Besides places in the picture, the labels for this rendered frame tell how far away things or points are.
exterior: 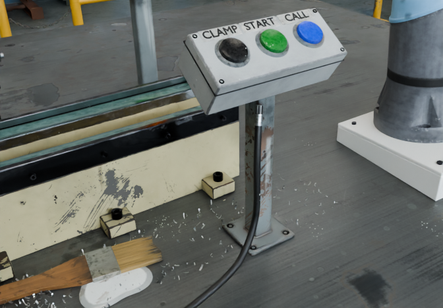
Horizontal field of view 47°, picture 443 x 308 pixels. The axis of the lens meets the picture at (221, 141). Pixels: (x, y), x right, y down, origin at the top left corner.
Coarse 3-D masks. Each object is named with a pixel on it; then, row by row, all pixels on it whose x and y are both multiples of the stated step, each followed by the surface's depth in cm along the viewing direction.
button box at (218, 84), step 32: (224, 32) 52; (256, 32) 53; (288, 32) 55; (192, 64) 51; (224, 64) 50; (256, 64) 51; (288, 64) 52; (320, 64) 55; (224, 96) 50; (256, 96) 54
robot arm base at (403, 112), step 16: (400, 80) 78; (416, 80) 76; (432, 80) 76; (384, 96) 82; (400, 96) 79; (416, 96) 77; (432, 96) 77; (384, 112) 82; (400, 112) 79; (416, 112) 78; (432, 112) 77; (384, 128) 82; (400, 128) 79; (416, 128) 78; (432, 128) 77
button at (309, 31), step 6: (300, 24) 55; (306, 24) 55; (312, 24) 56; (300, 30) 55; (306, 30) 55; (312, 30) 55; (318, 30) 55; (300, 36) 55; (306, 36) 54; (312, 36) 55; (318, 36) 55; (312, 42) 55; (318, 42) 55
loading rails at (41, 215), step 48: (96, 96) 76; (144, 96) 78; (192, 96) 81; (0, 144) 67; (48, 144) 71; (96, 144) 64; (144, 144) 68; (192, 144) 72; (0, 192) 59; (48, 192) 63; (96, 192) 67; (144, 192) 71; (192, 192) 76; (0, 240) 62; (48, 240) 66
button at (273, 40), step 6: (264, 30) 53; (270, 30) 53; (276, 30) 53; (264, 36) 52; (270, 36) 53; (276, 36) 53; (282, 36) 53; (264, 42) 52; (270, 42) 52; (276, 42) 52; (282, 42) 53; (270, 48) 52; (276, 48) 52; (282, 48) 52
